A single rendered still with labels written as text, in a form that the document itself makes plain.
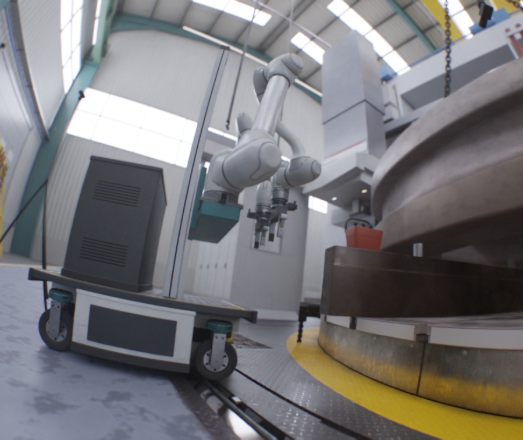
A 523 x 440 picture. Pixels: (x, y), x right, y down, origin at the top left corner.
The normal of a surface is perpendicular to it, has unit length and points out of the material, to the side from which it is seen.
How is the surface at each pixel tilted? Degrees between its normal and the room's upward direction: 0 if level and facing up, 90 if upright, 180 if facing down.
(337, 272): 90
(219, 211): 90
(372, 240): 97
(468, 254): 90
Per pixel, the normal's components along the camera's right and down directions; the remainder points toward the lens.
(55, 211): 0.51, -0.16
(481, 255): -0.18, -0.28
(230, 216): 0.28, -0.22
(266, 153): 0.67, -0.02
